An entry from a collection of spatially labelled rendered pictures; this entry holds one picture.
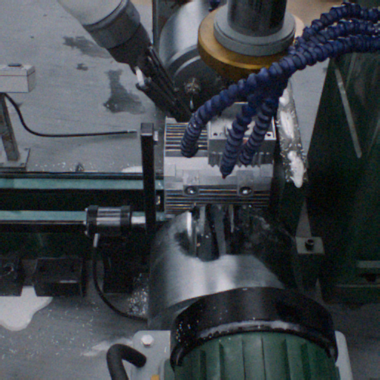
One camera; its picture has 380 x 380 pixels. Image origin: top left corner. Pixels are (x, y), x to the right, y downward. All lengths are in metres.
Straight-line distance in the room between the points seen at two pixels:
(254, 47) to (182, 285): 0.37
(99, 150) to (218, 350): 1.02
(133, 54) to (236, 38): 0.20
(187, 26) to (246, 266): 0.63
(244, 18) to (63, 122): 0.82
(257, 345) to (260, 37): 0.51
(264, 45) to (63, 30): 1.12
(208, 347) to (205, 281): 0.26
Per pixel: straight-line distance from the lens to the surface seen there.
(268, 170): 1.13
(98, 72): 1.81
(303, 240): 1.25
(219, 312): 0.63
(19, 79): 1.38
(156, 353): 0.83
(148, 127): 0.96
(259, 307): 0.63
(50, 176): 1.35
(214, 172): 1.14
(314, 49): 0.78
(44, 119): 1.67
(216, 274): 0.89
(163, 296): 0.92
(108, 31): 1.04
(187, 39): 1.31
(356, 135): 1.10
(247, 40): 0.96
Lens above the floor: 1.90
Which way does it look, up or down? 49 degrees down
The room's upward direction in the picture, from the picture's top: 2 degrees clockwise
